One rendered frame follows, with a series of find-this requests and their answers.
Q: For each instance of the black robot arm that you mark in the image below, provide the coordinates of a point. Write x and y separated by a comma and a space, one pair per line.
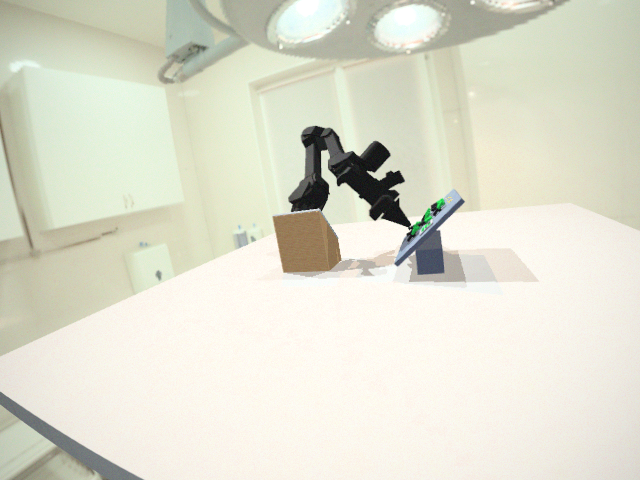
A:
312, 192

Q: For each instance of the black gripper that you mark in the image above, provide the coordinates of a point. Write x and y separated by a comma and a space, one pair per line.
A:
382, 203

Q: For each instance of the light blue switch panel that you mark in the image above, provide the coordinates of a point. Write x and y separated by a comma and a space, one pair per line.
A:
425, 239

